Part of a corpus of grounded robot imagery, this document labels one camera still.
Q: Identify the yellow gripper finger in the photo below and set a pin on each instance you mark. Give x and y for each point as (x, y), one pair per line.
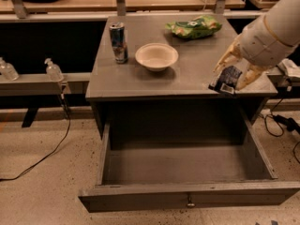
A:
(230, 57)
(249, 76)

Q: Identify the dark blue rxbar wrapper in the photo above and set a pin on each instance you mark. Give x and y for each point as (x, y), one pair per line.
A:
(226, 81)

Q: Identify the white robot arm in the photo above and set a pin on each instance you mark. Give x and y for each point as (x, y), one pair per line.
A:
(264, 42)

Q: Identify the metal drawer knob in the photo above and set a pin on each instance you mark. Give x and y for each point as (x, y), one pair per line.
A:
(190, 203)

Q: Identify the open grey drawer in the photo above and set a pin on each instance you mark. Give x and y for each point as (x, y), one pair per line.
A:
(148, 174)

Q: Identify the white crumpled paper packet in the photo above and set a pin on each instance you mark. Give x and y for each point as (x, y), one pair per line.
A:
(289, 68)

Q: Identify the green chip bag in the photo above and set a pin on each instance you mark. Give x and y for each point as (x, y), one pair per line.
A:
(200, 27)

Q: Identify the white bowl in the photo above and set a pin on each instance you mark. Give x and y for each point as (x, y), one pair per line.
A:
(156, 56)

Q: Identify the grey wooden cabinet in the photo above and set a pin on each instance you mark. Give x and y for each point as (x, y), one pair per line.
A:
(176, 103)

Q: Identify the blue energy drink can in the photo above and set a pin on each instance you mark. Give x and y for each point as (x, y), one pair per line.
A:
(118, 41)

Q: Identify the grey low shelf left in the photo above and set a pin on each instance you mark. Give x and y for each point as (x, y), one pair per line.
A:
(41, 84)

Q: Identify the clear pump sanitizer bottle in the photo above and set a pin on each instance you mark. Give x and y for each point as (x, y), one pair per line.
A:
(53, 70)

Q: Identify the clear bottle at left edge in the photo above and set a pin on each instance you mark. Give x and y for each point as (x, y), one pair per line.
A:
(8, 71)

